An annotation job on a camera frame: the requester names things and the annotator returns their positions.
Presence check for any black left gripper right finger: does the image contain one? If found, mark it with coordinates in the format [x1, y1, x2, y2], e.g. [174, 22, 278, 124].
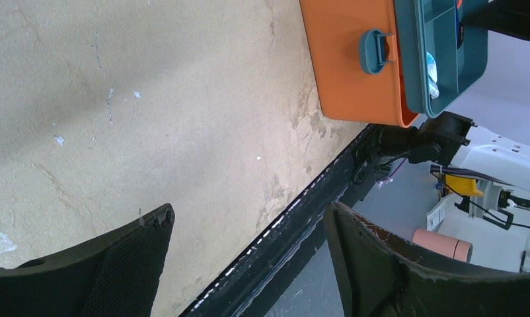
[325, 202, 530, 316]

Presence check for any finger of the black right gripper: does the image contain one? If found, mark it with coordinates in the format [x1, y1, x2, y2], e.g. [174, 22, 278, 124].
[463, 0, 530, 42]

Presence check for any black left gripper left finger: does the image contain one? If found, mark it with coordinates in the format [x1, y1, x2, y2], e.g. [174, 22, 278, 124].
[0, 203, 175, 316]

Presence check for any teal plastic tray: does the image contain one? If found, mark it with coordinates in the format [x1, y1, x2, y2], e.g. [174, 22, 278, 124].
[394, 0, 488, 118]

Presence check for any teal box latch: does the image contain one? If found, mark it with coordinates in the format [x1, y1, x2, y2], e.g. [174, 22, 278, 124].
[358, 28, 393, 75]

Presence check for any orange medicine kit box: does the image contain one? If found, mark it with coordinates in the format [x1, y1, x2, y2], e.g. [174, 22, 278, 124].
[300, 1, 418, 127]

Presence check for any teal sachet strip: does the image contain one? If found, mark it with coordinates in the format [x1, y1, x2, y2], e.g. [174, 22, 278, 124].
[426, 52, 439, 100]

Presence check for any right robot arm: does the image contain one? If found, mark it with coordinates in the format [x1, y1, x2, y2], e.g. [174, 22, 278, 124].
[393, 1, 530, 192]

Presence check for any peach cylinder roll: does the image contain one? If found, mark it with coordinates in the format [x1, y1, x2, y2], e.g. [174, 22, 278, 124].
[412, 229, 473, 263]

